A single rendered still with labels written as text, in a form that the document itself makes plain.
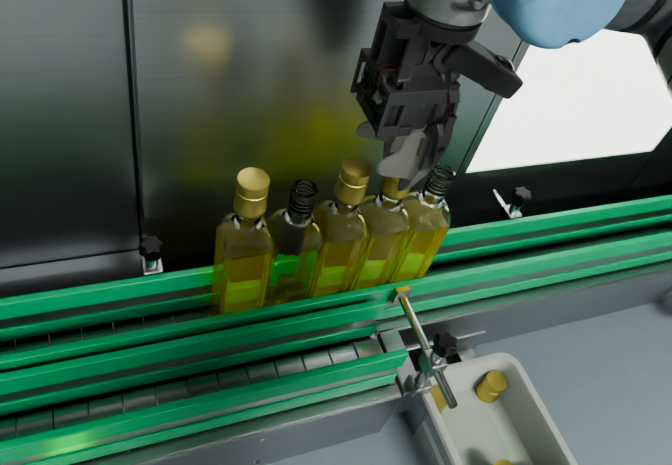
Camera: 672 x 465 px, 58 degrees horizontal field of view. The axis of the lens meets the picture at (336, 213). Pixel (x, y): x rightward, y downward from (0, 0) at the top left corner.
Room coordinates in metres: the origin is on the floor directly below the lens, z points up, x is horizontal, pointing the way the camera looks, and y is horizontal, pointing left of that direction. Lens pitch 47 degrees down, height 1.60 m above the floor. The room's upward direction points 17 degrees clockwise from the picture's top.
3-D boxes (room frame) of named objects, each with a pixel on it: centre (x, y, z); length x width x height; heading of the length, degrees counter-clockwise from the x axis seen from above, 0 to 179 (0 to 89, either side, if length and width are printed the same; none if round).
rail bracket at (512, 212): (0.73, -0.26, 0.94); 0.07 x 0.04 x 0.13; 32
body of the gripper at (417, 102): (0.50, -0.03, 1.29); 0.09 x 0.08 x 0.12; 123
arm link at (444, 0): (0.50, -0.04, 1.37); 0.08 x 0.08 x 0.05
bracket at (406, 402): (0.44, -0.15, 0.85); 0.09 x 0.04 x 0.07; 32
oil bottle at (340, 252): (0.49, -0.01, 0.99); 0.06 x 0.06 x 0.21; 32
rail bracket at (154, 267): (0.44, 0.21, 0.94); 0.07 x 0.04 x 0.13; 32
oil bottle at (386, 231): (0.52, -0.06, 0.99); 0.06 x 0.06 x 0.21; 33
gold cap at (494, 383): (0.50, -0.31, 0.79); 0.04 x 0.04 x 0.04
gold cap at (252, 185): (0.43, 0.09, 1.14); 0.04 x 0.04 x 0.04
